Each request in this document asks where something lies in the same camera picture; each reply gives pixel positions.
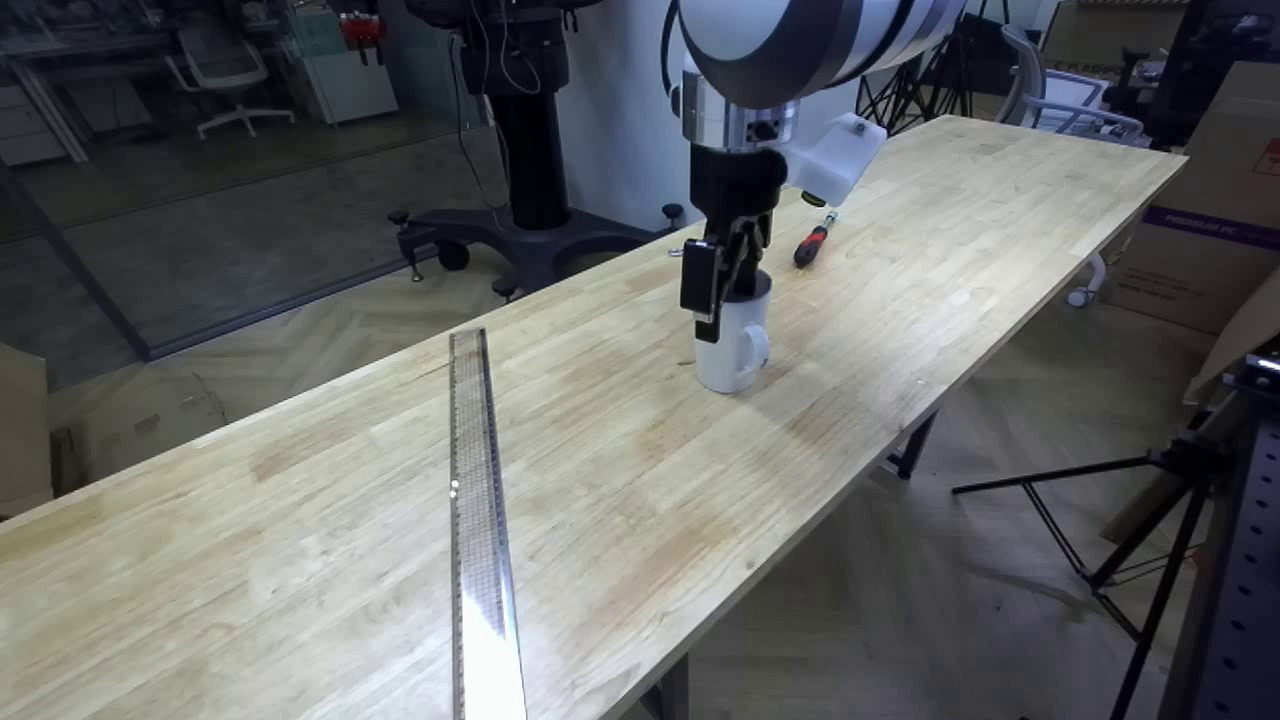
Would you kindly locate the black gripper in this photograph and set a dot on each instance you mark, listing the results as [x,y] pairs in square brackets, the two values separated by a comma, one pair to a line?
[731,188]

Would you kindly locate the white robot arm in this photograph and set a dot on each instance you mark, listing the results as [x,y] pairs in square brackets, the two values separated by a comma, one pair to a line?
[745,73]

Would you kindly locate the white plastic box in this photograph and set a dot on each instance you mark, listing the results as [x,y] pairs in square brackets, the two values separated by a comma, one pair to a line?
[831,164]

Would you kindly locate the long metal ruler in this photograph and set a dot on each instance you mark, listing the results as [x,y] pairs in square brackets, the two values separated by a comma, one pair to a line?
[487,619]

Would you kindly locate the red black screwdriver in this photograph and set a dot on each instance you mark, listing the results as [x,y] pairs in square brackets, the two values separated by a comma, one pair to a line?
[815,240]

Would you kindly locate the black tripod stand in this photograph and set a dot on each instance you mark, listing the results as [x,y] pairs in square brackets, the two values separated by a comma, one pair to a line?
[1181,481]

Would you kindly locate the black pedestal base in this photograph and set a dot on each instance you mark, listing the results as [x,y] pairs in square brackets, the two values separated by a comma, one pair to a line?
[512,58]

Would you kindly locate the white office chair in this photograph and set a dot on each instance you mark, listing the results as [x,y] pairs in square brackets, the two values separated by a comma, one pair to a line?
[217,60]

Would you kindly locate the cardboard box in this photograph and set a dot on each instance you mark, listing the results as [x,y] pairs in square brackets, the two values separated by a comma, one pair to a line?
[1213,233]

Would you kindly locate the black perforated metal rack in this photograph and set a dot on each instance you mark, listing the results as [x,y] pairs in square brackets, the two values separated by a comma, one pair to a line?
[1230,654]

